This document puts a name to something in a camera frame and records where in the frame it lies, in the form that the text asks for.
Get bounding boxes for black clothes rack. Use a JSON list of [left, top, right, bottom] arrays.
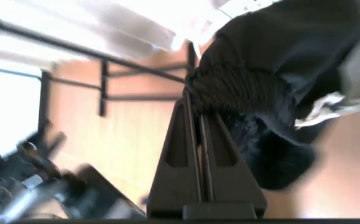
[[0, 12, 198, 119]]

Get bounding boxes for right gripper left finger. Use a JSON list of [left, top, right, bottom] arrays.
[[147, 93, 203, 218]]

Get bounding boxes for black shorts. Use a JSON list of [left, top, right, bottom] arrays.
[[182, 0, 360, 190]]

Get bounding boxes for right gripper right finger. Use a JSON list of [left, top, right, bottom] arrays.
[[201, 112, 267, 218]]

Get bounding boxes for beige curtain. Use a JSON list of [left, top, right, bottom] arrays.
[[0, 0, 218, 68]]

